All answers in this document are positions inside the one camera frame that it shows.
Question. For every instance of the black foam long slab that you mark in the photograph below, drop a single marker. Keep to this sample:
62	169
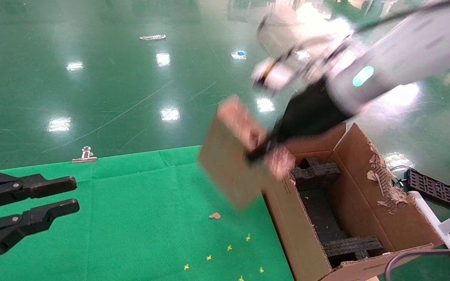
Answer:
322	214

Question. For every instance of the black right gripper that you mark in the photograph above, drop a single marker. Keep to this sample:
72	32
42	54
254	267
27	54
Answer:
311	115

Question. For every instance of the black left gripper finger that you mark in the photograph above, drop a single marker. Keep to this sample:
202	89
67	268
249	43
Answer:
45	184
41	214

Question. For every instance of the small cardboard scrap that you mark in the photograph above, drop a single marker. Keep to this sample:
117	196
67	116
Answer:
214	215

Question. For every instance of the brown cardboard box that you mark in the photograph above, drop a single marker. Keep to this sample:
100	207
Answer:
225	164

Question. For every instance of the black plastic grid panel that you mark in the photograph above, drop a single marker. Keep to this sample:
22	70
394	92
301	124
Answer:
434	187

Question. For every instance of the large open cardboard carton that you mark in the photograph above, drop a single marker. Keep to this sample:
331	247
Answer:
365	218

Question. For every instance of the silver metal binder clip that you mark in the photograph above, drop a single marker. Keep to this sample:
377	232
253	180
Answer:
84	158

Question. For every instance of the white floor litter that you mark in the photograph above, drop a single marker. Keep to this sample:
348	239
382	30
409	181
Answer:
152	37

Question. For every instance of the large green table cloth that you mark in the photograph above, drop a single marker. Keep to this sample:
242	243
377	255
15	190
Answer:
131	218

